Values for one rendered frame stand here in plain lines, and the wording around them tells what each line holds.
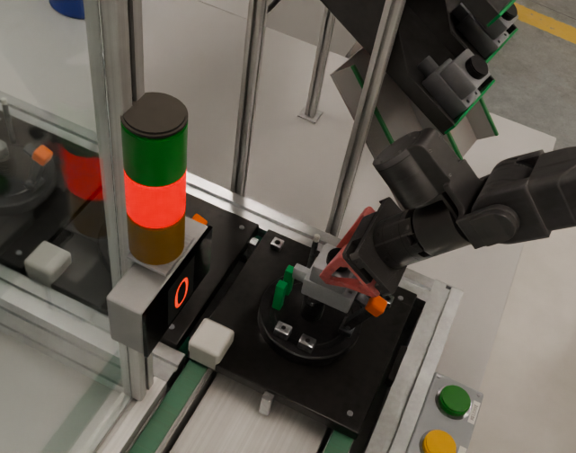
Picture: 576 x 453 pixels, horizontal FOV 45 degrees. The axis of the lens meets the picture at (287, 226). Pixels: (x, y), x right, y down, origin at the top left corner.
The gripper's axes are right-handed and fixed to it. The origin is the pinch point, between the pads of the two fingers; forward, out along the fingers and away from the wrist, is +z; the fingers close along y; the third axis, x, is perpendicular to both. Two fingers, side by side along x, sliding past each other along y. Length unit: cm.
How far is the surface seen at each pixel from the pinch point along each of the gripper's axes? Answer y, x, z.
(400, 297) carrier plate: -10.3, 14.7, 5.5
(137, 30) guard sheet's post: 18.7, -33.7, -21.1
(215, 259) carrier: -2.8, -5.9, 21.0
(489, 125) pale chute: -47.6, 12.5, -0.4
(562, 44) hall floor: -270, 86, 70
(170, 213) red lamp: 20.5, -21.7, -11.4
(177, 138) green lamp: 20.0, -26.3, -17.9
